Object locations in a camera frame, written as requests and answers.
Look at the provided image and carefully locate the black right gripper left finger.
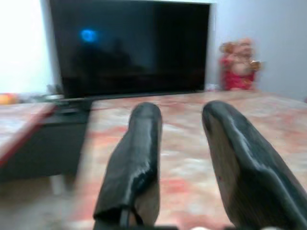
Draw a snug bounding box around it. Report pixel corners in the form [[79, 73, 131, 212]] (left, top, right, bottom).
[[93, 102, 164, 228]]

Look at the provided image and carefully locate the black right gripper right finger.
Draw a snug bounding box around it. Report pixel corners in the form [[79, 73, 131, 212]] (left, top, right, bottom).
[[202, 100, 307, 230]]

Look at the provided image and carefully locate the black television stand base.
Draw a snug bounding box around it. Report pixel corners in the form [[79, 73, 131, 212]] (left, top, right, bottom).
[[54, 95, 94, 115]]

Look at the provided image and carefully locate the red and gold figurine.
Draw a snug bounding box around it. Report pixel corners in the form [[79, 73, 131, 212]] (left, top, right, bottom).
[[219, 37, 264, 92]]

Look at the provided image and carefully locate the black flat screen television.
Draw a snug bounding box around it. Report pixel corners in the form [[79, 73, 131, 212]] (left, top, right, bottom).
[[49, 0, 212, 99]]

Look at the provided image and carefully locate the orange toy ball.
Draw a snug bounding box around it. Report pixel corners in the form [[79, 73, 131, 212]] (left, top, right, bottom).
[[0, 93, 18, 105]]

